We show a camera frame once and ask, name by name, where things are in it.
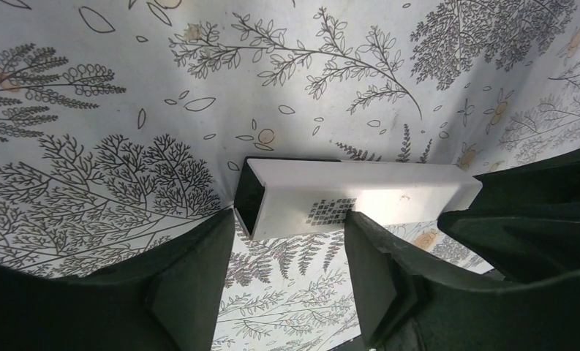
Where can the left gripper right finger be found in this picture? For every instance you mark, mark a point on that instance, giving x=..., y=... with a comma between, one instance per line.
x=409, y=299

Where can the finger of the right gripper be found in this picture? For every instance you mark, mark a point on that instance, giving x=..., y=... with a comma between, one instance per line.
x=525, y=221

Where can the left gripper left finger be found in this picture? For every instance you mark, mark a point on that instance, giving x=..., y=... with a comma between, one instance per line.
x=166, y=298

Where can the white remote control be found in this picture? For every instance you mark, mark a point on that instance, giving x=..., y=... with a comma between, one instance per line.
x=283, y=197

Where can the floral patterned table mat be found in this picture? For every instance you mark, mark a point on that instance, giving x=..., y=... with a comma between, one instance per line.
x=125, y=124

